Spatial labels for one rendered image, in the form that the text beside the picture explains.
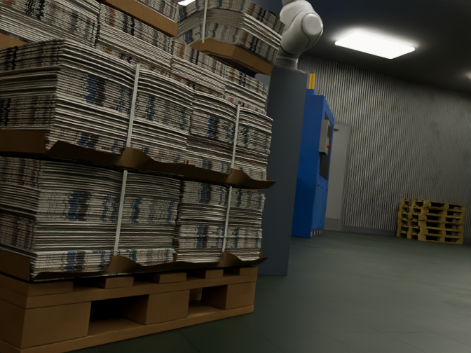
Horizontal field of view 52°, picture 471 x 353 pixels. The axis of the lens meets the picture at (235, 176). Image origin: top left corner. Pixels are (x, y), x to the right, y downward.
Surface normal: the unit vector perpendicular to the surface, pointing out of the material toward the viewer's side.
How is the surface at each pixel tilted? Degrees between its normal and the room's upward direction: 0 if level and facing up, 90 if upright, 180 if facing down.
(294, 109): 90
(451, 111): 90
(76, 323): 90
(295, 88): 90
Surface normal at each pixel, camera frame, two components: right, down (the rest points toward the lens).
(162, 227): 0.81, 0.07
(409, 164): 0.37, -0.01
